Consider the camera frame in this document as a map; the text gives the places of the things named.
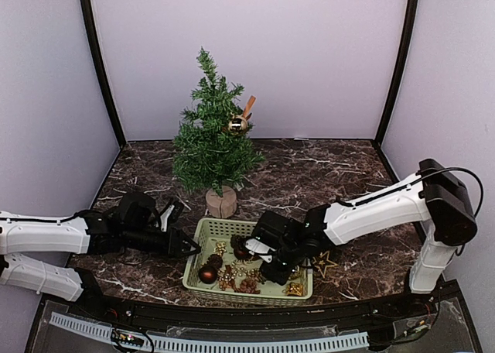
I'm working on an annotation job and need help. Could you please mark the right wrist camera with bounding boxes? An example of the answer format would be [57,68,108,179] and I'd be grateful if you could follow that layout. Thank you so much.
[241,238,275,263]

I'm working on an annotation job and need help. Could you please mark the small green christmas tree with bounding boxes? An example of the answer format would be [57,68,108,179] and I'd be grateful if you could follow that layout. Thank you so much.
[173,48,264,218]

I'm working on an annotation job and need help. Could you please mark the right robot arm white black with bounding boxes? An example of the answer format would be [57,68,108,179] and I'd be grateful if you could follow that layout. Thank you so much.
[243,159,480,317]

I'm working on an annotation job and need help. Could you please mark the black corner frame post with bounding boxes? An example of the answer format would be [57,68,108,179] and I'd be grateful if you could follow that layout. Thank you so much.
[80,0,127,149]

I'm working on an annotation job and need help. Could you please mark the brown ball ornament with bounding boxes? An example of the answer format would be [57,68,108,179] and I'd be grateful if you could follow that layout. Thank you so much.
[198,265,218,284]
[233,248,251,261]

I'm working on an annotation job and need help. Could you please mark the black front table rail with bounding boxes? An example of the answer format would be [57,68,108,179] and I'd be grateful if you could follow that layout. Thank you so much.
[69,290,438,333]

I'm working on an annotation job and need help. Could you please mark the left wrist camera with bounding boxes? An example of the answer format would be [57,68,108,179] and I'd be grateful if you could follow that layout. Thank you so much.
[159,198,184,232]

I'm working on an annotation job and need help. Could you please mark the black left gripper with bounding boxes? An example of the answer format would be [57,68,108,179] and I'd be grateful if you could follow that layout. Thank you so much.
[123,226,201,260]

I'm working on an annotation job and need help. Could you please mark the pine cone ornament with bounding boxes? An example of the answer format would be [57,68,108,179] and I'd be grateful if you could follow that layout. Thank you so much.
[207,253,223,269]
[230,235,245,249]
[237,278,261,294]

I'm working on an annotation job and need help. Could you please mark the gold star ornament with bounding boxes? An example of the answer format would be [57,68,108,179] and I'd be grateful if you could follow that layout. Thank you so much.
[311,250,339,278]

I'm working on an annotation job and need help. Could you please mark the brown ribbon bow ornament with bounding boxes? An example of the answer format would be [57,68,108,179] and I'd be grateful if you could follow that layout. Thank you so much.
[242,95,256,120]

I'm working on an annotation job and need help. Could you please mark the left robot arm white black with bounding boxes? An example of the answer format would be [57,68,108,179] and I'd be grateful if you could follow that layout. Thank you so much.
[1,192,201,319]

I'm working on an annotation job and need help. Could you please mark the cream perforated plastic basket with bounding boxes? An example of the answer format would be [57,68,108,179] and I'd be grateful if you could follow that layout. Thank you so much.
[183,218,313,307]

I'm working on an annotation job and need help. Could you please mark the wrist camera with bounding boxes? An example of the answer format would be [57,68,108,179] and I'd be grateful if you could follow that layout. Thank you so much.
[159,198,184,232]
[241,238,275,263]

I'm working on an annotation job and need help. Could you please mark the brown ball ornament front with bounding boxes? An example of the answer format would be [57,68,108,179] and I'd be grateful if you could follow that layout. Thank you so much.
[198,265,218,284]

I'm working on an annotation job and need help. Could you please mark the white slotted cable duct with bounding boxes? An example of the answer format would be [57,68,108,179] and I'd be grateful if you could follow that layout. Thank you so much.
[49,312,370,352]

